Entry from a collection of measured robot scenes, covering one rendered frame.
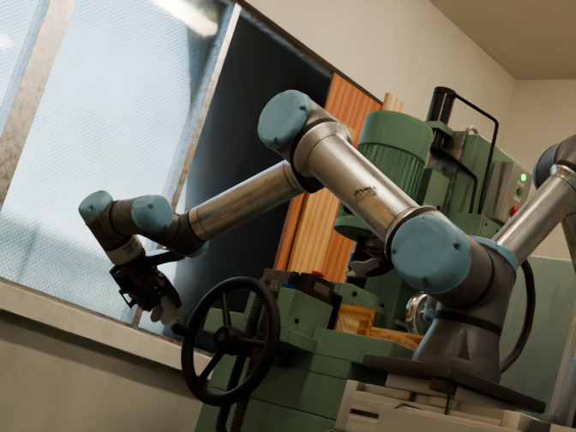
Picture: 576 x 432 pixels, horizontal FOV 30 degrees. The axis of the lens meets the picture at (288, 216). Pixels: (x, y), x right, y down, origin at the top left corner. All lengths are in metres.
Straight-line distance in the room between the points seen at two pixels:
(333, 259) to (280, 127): 2.43
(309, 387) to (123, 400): 1.53
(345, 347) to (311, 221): 1.86
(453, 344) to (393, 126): 0.95
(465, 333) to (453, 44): 3.46
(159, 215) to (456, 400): 0.74
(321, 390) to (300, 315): 0.17
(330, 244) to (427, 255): 2.65
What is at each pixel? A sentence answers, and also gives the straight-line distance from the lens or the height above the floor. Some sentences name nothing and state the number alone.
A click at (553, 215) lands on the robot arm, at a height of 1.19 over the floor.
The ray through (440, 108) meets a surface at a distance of 2.82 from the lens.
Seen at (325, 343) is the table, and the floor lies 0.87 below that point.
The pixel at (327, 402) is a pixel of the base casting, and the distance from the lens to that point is 2.36.
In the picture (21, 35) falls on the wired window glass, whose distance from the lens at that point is 3.57.
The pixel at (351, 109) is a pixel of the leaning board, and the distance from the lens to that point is 4.47.
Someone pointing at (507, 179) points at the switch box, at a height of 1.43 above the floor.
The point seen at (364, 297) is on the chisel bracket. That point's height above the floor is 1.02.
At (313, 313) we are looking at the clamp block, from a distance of 2.43.
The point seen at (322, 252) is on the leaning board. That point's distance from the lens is 4.24.
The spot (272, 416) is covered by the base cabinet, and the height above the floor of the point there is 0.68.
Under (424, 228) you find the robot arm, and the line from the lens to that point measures 1.71.
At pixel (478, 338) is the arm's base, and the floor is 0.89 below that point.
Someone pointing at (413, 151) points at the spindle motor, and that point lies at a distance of 2.63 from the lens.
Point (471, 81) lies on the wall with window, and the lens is 5.29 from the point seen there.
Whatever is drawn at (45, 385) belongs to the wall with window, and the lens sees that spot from 3.63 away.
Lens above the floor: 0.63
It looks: 11 degrees up
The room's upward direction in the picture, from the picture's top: 17 degrees clockwise
